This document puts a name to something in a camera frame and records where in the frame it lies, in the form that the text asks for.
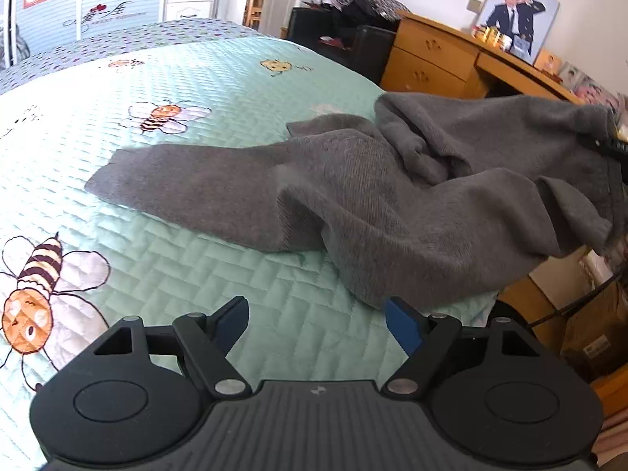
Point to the cardboard box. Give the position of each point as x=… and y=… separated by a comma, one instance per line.
x=593, y=333

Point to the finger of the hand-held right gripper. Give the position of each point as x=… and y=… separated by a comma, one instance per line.
x=613, y=147

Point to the mint quilted bee blanket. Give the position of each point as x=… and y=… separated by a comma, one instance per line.
x=221, y=83

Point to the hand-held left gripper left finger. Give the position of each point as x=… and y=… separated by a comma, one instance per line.
x=230, y=321

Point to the black armchair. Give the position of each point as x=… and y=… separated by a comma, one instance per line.
x=373, y=54

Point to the portrait canvas print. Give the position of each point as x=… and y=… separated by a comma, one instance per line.
x=515, y=14

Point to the pile of dark clothes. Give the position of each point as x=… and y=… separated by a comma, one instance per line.
x=368, y=5

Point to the grey pants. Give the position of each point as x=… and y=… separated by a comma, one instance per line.
x=368, y=196

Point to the wooden desk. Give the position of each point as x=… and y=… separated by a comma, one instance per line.
x=431, y=59

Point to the yellow box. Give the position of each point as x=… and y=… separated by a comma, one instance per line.
x=490, y=35

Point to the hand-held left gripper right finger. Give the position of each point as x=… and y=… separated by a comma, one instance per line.
x=402, y=326

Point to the small framed photo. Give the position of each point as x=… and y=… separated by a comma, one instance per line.
x=547, y=64

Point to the dotted purple bed sheet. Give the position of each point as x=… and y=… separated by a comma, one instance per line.
x=147, y=34

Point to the wooden chair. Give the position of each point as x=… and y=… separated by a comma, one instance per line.
x=253, y=7

